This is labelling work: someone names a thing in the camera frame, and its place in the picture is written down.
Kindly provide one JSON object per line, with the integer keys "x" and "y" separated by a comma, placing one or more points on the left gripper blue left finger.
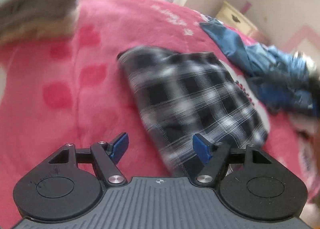
{"x": 106, "y": 157}

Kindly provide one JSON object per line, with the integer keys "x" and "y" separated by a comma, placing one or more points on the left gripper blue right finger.
{"x": 214, "y": 158}

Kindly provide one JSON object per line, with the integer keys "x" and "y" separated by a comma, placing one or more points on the black white plaid shirt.
{"x": 182, "y": 94}

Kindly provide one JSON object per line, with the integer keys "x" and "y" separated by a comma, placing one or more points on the pink floral bed blanket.
{"x": 70, "y": 90}

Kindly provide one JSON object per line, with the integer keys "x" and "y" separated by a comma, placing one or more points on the blue denim garment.
{"x": 279, "y": 80}

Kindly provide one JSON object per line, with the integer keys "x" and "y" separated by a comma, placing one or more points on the folded beige garment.
{"x": 42, "y": 28}

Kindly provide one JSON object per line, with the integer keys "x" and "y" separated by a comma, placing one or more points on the cream bedside cabinet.
{"x": 231, "y": 17}

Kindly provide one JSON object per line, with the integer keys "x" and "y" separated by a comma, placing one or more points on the pink cup on cabinet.
{"x": 245, "y": 7}

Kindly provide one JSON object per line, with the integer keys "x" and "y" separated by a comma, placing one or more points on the folded grey garment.
{"x": 35, "y": 2}

